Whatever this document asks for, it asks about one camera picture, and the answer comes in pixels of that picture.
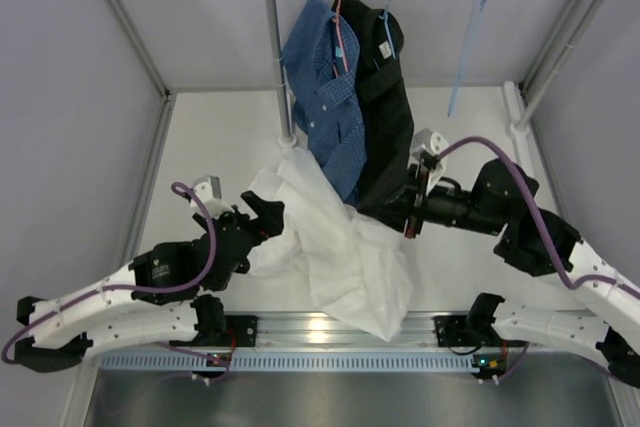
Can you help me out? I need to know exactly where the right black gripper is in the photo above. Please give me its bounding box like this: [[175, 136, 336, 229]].
[[359, 164, 507, 240]]

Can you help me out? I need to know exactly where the white shirt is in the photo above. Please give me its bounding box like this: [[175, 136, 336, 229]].
[[249, 148, 413, 341]]

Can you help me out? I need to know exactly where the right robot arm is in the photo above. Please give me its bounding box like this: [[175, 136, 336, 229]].
[[404, 157, 639, 387]]

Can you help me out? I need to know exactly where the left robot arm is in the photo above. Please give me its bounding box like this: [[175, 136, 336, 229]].
[[2, 191, 285, 373]]

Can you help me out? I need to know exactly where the black shirt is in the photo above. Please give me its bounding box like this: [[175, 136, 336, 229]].
[[341, 0, 414, 232]]

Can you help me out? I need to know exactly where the blue checked shirt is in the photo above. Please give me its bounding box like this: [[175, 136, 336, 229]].
[[282, 0, 366, 205]]

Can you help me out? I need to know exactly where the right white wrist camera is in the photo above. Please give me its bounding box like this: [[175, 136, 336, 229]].
[[410, 128, 449, 193]]

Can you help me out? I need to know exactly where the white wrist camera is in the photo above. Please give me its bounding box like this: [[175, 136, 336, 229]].
[[410, 128, 449, 193], [192, 175, 233, 219]]

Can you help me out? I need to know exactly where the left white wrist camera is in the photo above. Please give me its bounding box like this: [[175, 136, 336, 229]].
[[192, 175, 233, 219]]

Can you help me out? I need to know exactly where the aluminium mounting rail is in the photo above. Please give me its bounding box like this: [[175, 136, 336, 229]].
[[227, 312, 523, 354]]

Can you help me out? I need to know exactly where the grey slotted cable duct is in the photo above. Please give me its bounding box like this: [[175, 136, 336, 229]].
[[99, 350, 500, 373]]

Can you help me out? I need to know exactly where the blue wire hanger with shirt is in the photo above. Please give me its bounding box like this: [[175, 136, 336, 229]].
[[379, 0, 397, 59]]

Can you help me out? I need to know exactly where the pink wire hanger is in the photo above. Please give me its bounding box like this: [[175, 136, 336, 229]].
[[333, 0, 349, 73]]

